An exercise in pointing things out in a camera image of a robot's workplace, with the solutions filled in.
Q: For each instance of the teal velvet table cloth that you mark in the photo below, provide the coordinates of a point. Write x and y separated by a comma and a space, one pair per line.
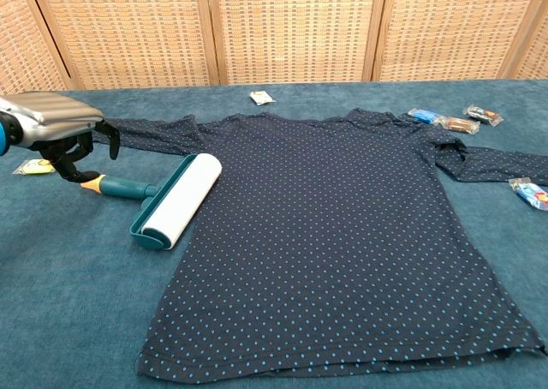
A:
64, 277

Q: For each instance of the dark snack packet orange print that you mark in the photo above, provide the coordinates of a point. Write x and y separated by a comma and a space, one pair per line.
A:
484, 115

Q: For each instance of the yellow snack packet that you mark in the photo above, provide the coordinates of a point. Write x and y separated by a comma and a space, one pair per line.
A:
32, 167

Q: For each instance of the light blue snack packet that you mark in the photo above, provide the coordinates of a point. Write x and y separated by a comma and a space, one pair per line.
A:
531, 193

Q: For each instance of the navy polka dot shirt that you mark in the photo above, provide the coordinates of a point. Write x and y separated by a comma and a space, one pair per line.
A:
321, 235

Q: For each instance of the brown snack packet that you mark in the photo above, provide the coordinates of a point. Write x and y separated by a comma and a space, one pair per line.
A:
458, 125

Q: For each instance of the teal lint roller yellow tip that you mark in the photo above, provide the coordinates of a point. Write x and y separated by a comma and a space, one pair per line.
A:
180, 196

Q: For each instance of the woven rattan screen panel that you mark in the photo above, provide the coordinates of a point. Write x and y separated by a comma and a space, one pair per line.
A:
21, 42
295, 25
454, 25
128, 29
537, 50

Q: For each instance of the white snack packet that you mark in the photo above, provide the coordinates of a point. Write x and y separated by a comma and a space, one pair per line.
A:
261, 98

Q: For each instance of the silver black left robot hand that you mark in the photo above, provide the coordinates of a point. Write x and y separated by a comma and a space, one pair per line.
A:
47, 117

